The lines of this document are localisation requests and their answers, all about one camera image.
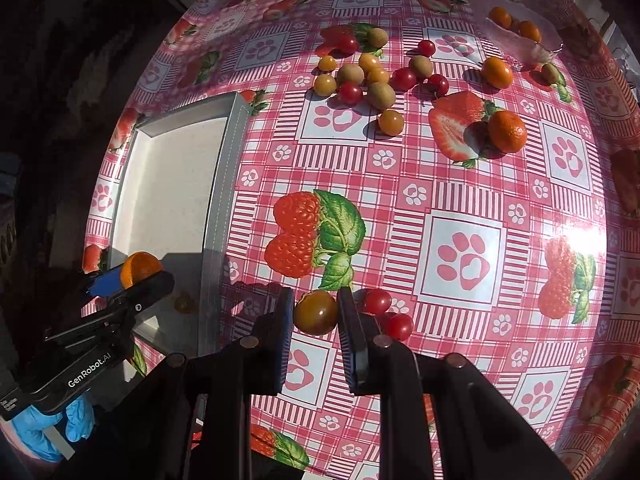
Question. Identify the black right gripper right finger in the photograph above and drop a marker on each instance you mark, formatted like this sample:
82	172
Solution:
362	345

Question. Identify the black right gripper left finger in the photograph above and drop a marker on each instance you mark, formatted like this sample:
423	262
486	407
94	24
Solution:
269	361

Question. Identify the dark yellow cherry tomato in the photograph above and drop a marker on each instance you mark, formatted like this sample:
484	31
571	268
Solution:
316	313

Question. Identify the large orange mandarin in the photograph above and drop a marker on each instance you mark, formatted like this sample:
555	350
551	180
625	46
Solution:
507	131

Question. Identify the blue gloved left hand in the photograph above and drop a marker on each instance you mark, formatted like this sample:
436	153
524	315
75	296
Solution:
30	424

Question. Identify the yellow tomato in tray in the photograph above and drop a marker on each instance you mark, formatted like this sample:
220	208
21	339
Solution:
184	303

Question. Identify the white rectangular tray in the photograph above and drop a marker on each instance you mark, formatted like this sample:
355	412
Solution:
175	202

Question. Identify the pink checkered tablecloth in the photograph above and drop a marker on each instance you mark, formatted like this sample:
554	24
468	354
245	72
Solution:
529	264

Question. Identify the brown kiwi berry large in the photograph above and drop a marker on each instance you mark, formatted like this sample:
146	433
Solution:
380	95

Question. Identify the brown kiwi berry middle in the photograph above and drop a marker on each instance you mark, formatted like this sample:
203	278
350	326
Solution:
350	73

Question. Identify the small yellow cherry tomato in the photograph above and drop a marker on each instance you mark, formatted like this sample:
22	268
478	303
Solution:
327	64

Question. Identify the orange cherry tomato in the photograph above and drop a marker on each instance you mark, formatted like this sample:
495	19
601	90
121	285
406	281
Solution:
377	74
368	61

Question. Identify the dark red cherry tomato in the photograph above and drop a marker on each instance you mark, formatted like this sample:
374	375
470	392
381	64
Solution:
403	79

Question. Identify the orange cherry tomato upper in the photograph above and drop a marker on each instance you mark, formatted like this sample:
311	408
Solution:
368	61

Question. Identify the brown kiwi berry centre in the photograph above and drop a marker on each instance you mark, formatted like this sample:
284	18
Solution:
421	66

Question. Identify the brown kiwi berry top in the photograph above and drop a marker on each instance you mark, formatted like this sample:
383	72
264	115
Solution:
377	38

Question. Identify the small orange mandarin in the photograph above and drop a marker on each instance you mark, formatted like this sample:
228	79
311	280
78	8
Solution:
496	73

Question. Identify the red cherry tomato top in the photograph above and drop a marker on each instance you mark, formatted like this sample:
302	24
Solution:
426	48

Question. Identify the green kiwi berry by bowl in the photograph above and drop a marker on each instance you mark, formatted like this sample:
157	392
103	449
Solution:
550	74

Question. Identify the mandarin in bowl right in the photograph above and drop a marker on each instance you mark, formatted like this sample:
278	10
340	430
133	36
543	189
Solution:
529	30

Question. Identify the mandarin in bowl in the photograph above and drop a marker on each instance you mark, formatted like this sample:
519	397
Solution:
500	16
529	30

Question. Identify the mandarin in bowl left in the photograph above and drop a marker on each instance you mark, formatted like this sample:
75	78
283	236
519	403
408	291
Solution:
500	16

